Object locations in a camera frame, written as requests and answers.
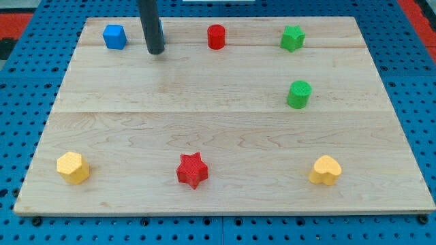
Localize blue triangle block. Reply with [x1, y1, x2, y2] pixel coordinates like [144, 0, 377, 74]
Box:
[159, 19, 166, 45]

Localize light wooden board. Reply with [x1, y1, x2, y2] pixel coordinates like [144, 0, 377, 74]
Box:
[14, 17, 435, 216]

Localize red star block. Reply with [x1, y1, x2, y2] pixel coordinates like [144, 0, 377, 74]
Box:
[176, 152, 208, 189]

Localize green cylinder block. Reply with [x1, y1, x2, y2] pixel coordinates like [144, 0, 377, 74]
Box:
[287, 80, 312, 109]

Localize red cylinder block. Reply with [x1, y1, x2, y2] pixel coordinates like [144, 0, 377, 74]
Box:
[207, 24, 225, 50]

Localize green star block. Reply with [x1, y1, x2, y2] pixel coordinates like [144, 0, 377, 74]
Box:
[280, 25, 305, 52]

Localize yellow heart block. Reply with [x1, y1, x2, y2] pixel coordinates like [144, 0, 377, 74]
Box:
[309, 155, 342, 186]

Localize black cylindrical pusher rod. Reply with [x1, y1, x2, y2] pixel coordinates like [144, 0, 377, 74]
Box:
[137, 0, 165, 55]

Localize blue cube block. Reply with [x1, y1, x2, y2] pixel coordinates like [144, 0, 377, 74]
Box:
[103, 24, 127, 50]

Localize yellow hexagon block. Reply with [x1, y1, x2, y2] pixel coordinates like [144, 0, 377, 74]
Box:
[57, 151, 90, 184]

